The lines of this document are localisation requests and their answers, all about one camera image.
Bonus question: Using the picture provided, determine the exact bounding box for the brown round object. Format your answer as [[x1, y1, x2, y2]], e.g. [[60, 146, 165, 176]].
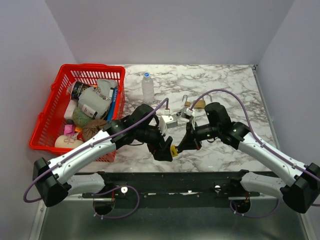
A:
[[82, 119, 108, 142]]

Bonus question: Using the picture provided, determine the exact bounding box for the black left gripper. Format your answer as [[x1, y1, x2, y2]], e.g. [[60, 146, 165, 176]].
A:
[[135, 122, 173, 163]]

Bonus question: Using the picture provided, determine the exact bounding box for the pink small box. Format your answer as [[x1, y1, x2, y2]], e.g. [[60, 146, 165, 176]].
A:
[[63, 124, 76, 137]]

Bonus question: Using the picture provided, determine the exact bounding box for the clear water bottle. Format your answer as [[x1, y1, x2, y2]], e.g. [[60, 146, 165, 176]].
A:
[[141, 72, 155, 103]]

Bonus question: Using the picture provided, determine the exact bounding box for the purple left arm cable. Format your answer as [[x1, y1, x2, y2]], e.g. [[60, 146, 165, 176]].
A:
[[23, 97, 170, 203]]

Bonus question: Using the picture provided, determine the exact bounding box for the blue tube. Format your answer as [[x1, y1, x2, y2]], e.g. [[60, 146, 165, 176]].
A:
[[106, 87, 118, 122]]

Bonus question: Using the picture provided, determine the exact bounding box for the red plastic basket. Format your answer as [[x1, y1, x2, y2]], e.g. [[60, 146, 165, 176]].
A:
[[29, 63, 126, 156]]

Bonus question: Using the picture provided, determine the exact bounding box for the yellow black padlock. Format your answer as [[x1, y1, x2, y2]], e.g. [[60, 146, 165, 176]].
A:
[[170, 145, 179, 157]]

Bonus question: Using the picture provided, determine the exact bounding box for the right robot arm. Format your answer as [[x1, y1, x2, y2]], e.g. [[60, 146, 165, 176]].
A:
[[176, 102, 320, 214]]

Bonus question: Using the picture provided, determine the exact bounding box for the grey crumpled bag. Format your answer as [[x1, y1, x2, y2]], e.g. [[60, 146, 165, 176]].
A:
[[78, 78, 118, 119]]

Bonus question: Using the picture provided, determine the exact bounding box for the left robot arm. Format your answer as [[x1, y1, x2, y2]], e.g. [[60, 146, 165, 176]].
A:
[[32, 104, 173, 207]]

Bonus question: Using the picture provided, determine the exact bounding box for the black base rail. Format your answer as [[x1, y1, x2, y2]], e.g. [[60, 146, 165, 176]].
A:
[[82, 170, 260, 209]]

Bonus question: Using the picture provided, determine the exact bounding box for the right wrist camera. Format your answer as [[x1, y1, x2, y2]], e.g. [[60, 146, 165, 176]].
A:
[[180, 106, 195, 122]]

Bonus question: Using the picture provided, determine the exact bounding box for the large brass padlock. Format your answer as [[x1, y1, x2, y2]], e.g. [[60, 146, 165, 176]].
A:
[[193, 93, 212, 110]]

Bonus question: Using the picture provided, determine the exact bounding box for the green round sponge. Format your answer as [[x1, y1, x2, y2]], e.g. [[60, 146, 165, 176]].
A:
[[72, 107, 93, 128]]

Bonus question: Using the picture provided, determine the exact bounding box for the small brass padlock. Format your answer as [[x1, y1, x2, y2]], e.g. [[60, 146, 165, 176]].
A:
[[182, 95, 191, 108]]

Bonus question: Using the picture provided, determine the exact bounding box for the white small bottle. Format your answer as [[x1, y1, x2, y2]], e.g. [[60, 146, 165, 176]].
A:
[[81, 104, 98, 119]]

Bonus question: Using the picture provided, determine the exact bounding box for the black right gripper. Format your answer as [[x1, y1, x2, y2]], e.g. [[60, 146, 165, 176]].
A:
[[177, 119, 221, 150]]

